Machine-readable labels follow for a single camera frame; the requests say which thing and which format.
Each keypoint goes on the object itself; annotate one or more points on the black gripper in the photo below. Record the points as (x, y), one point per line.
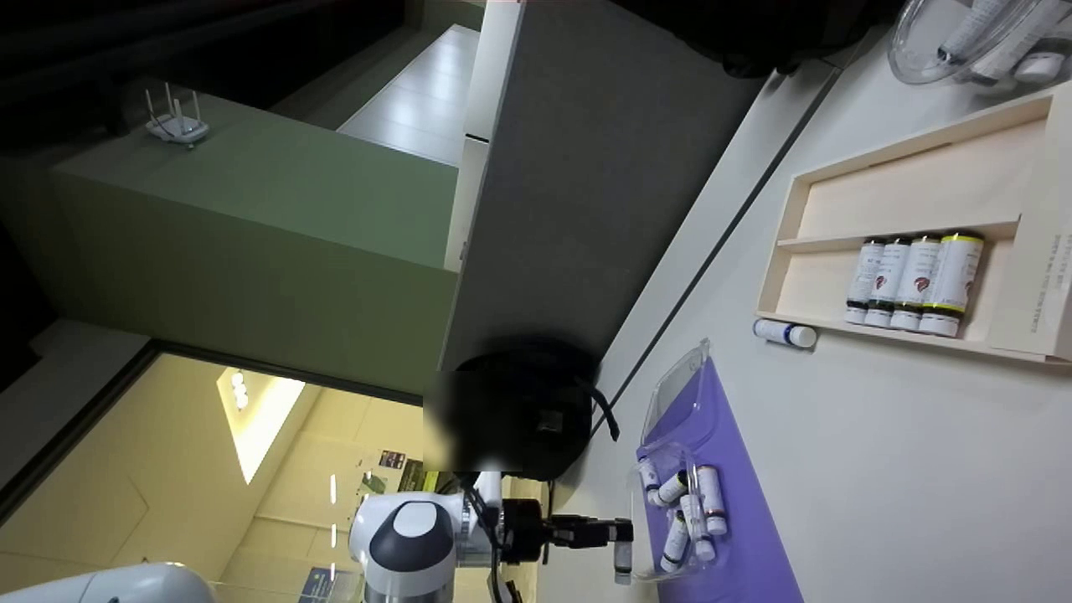
(558, 532)

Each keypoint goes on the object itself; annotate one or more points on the small white-capped glass bottle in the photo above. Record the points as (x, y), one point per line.
(712, 496)
(971, 27)
(863, 280)
(691, 514)
(652, 474)
(919, 280)
(620, 557)
(1023, 37)
(956, 280)
(784, 334)
(676, 545)
(890, 280)
(705, 549)
(672, 492)

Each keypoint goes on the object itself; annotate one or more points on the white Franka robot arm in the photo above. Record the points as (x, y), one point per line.
(376, 521)

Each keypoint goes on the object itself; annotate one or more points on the black backpack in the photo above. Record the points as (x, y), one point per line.
(519, 415)

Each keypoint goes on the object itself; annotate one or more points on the purple mat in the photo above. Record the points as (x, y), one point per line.
(757, 539)

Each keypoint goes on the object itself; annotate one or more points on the wooden tray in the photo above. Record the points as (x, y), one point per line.
(891, 180)

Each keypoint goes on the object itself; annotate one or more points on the clear plastic container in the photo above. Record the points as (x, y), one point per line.
(915, 53)

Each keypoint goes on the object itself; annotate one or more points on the white wifi router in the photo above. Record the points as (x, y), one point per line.
(174, 123)

